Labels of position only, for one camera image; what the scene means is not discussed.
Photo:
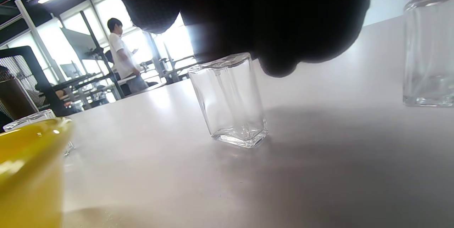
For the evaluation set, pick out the clear glass perfume bottle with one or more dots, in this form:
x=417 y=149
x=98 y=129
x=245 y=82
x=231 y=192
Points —
x=431 y=50
x=230 y=104
x=32 y=118

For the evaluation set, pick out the black mesh office chair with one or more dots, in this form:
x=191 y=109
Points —
x=21 y=65

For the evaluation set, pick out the yellow bowl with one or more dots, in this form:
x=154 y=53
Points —
x=28 y=178

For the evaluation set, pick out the person's right hand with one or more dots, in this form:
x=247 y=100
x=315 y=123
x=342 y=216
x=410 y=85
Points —
x=266 y=15

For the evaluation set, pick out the black stand pole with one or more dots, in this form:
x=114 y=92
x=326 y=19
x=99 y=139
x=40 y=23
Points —
x=99 y=52

